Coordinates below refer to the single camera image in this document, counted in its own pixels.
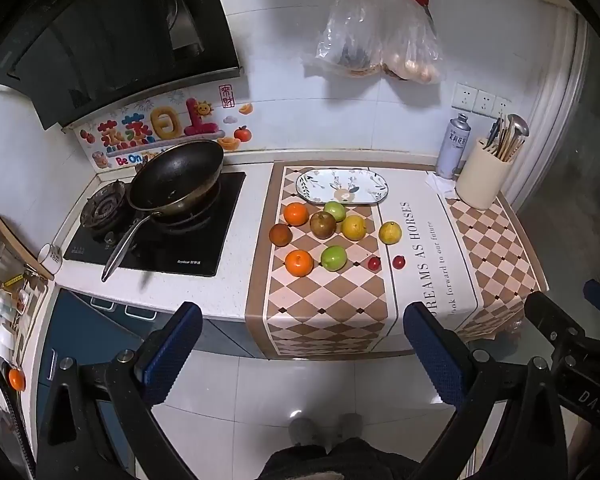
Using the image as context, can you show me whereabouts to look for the white folded cloth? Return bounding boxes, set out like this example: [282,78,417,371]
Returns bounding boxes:
[425,171,458,199]

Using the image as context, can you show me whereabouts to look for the cream utensil holder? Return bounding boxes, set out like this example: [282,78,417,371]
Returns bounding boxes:
[455,136,517,211]

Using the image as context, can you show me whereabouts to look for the plastic bag with dark contents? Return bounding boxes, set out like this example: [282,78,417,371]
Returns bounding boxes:
[302,0,388,78]

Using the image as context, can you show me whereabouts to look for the bundle of chopsticks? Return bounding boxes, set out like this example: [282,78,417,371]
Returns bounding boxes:
[482,127,526,163]

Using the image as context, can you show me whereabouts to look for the orange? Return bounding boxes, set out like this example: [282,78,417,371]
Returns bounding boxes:
[283,202,310,227]
[284,249,314,277]

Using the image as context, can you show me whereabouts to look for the brown pear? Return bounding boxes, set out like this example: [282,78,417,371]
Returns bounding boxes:
[309,211,337,240]

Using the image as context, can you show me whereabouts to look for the black range hood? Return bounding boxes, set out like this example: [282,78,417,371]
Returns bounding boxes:
[0,0,244,132]

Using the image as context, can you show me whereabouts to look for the yellow citrus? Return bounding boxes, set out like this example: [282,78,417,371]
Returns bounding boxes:
[378,220,403,246]
[341,215,367,241]

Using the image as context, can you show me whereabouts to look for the brown round fruit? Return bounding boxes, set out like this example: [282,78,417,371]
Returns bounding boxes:
[269,223,293,247]

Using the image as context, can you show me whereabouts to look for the checkered table mat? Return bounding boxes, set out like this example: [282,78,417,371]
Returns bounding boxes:
[245,161,548,359]

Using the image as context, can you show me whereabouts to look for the person's dark clothing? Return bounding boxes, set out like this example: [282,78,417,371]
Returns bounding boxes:
[255,437,431,480]

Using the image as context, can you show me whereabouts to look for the plastic bag with pale contents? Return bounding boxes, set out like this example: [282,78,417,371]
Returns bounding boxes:
[380,0,443,84]

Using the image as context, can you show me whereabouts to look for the grey spray can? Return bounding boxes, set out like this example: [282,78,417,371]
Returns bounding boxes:
[436,113,471,180]

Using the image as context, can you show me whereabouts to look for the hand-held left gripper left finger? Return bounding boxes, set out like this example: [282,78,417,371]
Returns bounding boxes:
[37,301,203,480]

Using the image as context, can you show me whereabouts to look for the colourful cereal box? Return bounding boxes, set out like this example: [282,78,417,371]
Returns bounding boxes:
[75,85,255,171]

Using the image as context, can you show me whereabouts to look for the black gas stove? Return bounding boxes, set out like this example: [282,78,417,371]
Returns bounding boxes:
[63,171,246,278]

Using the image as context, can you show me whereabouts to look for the metal ladle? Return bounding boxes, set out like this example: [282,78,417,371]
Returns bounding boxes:
[505,113,530,153]

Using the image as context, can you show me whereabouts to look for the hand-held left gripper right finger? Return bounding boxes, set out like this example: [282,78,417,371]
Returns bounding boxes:
[402,301,568,480]

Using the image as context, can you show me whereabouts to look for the cluttered side rack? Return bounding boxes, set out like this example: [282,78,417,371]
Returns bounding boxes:
[0,187,56,411]

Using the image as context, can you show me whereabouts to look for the black wok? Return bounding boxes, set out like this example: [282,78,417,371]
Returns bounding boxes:
[101,139,225,283]

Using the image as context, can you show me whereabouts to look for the white mug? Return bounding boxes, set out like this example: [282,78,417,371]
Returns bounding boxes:
[37,243,63,275]

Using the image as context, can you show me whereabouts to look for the oval floral plate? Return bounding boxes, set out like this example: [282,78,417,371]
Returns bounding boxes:
[295,168,390,206]

